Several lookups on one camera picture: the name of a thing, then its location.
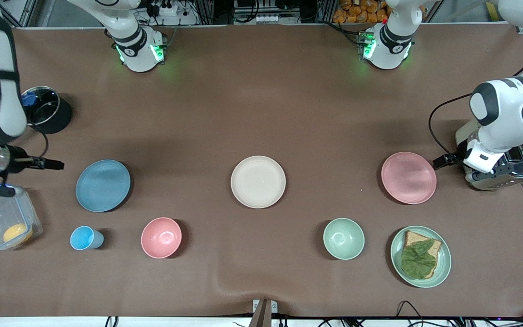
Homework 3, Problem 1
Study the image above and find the pink plate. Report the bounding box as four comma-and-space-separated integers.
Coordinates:
381, 152, 437, 205

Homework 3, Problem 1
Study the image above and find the blue plate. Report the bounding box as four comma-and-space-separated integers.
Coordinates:
75, 159, 131, 213

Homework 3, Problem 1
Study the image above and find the silver toaster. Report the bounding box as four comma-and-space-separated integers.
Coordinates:
455, 119, 523, 191

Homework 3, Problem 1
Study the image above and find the glass lid with blue knob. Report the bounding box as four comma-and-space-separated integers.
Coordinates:
21, 87, 60, 126

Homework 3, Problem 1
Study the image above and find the yellow orange fruit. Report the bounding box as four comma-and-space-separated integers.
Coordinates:
3, 223, 33, 244

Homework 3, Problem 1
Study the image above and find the blue cup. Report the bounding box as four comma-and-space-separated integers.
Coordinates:
70, 226, 104, 251

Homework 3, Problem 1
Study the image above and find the brown bread slice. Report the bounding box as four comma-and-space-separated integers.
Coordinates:
402, 231, 443, 278

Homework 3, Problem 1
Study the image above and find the green lettuce leaf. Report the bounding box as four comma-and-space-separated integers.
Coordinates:
400, 240, 438, 279

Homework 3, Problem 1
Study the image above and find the green plate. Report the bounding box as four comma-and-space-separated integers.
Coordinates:
390, 226, 452, 288

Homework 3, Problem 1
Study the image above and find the green bowl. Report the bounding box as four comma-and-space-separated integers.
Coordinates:
323, 218, 365, 260

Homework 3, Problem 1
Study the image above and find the pink bowl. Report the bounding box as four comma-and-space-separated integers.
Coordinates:
141, 217, 183, 259

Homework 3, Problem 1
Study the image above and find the bag of orange buns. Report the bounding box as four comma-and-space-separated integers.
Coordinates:
333, 0, 390, 24

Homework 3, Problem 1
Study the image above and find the beige plate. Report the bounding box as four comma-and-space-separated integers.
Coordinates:
231, 156, 286, 209

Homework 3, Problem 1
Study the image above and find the brown tablecloth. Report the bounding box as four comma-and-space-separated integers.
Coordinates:
0, 23, 523, 318

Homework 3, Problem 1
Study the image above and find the white power strip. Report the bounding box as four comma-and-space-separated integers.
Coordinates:
150, 0, 179, 17

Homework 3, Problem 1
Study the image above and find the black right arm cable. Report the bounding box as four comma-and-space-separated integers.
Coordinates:
27, 124, 49, 159

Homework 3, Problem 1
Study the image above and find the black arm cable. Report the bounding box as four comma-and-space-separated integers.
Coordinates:
27, 124, 49, 159
428, 66, 523, 158

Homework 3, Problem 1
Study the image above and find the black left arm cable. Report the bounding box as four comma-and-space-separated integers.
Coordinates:
428, 66, 523, 158

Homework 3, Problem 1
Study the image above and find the black saucepan with blue handle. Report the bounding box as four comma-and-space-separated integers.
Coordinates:
21, 86, 74, 134

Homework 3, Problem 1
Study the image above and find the black looped cable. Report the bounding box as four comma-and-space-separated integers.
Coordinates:
395, 300, 426, 319

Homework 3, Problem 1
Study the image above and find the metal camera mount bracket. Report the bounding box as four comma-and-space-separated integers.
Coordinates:
252, 299, 279, 327

